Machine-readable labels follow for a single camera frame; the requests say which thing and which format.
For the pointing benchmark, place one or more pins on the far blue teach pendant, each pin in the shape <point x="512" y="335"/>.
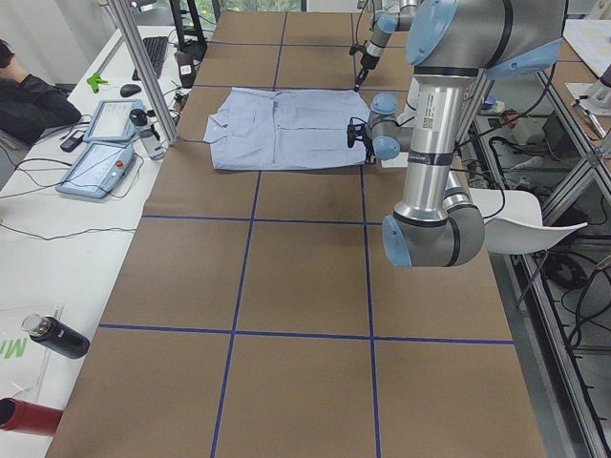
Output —
<point x="111" y="121"/>

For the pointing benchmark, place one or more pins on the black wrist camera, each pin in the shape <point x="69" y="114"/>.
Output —
<point x="355" y="132"/>

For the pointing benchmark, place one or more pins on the near blue teach pendant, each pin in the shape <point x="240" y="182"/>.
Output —
<point x="97" y="170"/>

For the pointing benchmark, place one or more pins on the red water bottle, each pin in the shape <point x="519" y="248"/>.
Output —
<point x="24" y="417"/>

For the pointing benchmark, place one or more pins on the aluminium frame post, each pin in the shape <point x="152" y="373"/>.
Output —
<point x="126" y="23"/>

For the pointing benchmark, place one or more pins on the light blue striped shirt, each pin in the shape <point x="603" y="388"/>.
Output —
<point x="285" y="130"/>

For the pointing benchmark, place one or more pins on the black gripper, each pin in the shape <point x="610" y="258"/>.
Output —
<point x="368" y="60"/>
<point x="368" y="152"/>

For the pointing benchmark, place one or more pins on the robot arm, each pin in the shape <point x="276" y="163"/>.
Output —
<point x="435" y="223"/>
<point x="383" y="25"/>

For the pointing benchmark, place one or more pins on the person in black jacket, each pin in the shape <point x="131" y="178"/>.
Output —
<point x="29" y="105"/>

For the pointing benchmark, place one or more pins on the black computer mouse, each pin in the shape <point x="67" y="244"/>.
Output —
<point x="128" y="90"/>

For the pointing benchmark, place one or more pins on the black water bottle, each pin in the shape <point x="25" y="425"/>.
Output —
<point x="55" y="335"/>

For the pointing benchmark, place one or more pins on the black keyboard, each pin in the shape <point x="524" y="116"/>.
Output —
<point x="156" y="47"/>

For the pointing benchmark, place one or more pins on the black smartphone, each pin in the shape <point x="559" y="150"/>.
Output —
<point x="72" y="142"/>

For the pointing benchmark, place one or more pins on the green clamp tool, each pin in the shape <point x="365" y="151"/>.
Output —
<point x="95" y="81"/>

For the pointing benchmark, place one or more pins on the white chair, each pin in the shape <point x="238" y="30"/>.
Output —
<point x="513" y="222"/>

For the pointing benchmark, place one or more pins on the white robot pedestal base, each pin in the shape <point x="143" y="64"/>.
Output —
<point x="406" y="121"/>

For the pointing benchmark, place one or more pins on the clear plastic water bottle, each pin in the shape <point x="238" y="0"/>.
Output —
<point x="147" y="134"/>

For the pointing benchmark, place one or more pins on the blue teach pendant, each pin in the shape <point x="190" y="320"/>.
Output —
<point x="111" y="121"/>
<point x="97" y="170"/>

